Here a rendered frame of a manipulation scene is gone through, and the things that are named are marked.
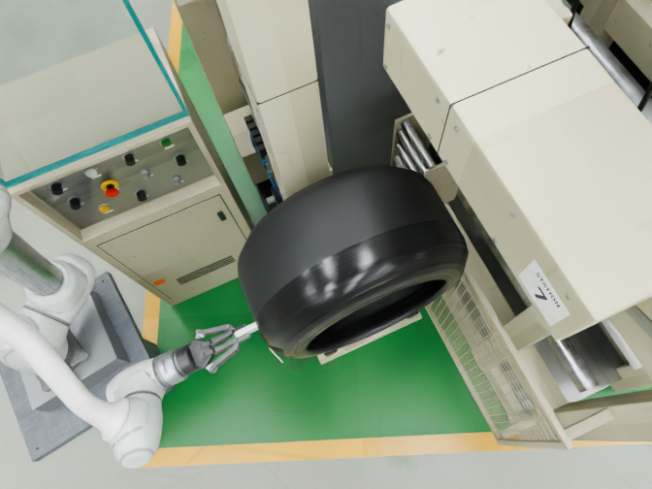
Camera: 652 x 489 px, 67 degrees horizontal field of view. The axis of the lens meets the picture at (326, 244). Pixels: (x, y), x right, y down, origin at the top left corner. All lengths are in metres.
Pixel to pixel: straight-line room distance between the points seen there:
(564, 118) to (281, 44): 0.47
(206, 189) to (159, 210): 0.18
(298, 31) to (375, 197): 0.39
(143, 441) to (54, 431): 0.82
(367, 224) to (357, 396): 1.49
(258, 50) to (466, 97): 0.35
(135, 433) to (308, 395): 1.28
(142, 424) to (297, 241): 0.58
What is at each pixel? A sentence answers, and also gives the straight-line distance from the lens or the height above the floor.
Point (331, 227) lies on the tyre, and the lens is 1.05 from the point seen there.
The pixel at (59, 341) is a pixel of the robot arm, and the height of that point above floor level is 0.88.
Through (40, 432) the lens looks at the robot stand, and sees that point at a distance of 2.11.
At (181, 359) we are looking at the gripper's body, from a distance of 1.38.
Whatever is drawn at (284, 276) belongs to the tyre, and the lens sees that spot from 1.08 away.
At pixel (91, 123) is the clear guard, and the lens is 1.48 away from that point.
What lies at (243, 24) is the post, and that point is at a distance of 0.86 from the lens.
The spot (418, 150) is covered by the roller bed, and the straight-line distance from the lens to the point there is 1.47.
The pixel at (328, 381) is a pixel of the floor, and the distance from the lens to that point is 2.45.
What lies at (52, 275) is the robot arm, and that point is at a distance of 1.68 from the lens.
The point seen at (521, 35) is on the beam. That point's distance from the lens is 0.93.
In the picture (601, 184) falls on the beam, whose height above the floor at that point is 1.78.
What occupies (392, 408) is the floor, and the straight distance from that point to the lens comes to 2.44.
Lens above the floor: 2.43
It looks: 68 degrees down
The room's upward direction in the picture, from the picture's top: 11 degrees counter-clockwise
